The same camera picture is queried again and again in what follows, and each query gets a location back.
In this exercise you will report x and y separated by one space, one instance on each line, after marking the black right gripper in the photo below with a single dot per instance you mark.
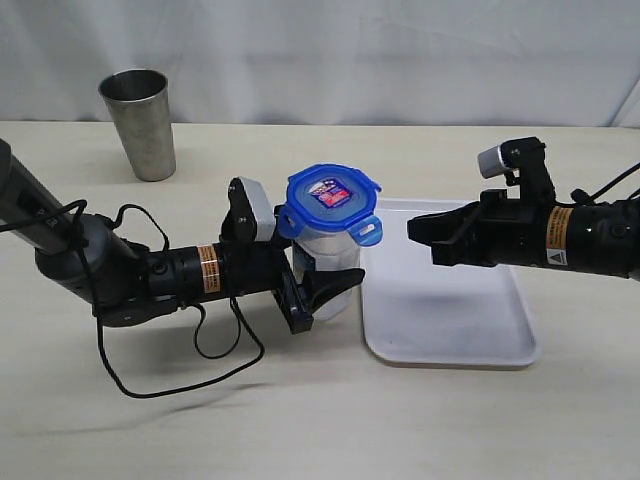
508 231

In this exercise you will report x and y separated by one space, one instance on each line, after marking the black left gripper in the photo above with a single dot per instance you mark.
250 266

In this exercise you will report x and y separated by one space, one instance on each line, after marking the clear plastic container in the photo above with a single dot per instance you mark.
324 252

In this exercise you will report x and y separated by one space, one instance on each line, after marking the blue container lid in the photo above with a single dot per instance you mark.
331 199

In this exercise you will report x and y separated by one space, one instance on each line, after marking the stainless steel cup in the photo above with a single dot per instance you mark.
137 101

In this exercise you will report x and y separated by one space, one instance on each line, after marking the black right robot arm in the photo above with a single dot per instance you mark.
585 235

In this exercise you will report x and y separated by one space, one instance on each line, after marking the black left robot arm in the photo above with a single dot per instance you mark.
128 284

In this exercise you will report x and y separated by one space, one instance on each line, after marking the white plastic tray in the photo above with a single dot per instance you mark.
417 314

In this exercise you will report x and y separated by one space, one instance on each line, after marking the white backdrop curtain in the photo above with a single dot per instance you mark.
331 62

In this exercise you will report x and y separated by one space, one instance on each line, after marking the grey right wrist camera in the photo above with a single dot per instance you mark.
495 161

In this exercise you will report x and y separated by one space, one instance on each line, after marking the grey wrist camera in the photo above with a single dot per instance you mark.
495 161
252 216

